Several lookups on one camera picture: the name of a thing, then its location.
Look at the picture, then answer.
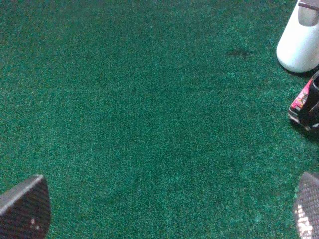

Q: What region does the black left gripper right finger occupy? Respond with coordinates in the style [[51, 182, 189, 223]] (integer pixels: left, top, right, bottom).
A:
[[293, 172, 319, 239]]

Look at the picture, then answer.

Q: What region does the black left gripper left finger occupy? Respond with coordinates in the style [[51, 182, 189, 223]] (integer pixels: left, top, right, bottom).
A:
[[0, 175, 51, 239]]

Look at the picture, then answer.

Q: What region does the light blue cup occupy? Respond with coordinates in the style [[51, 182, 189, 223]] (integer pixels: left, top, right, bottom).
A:
[[276, 0, 319, 73]]

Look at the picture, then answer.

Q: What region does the green carpet mat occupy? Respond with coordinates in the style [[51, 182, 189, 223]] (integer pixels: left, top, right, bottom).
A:
[[0, 0, 319, 239]]

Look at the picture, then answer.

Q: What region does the small black box bottle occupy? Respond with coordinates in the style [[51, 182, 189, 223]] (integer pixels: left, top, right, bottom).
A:
[[288, 71, 319, 133]]

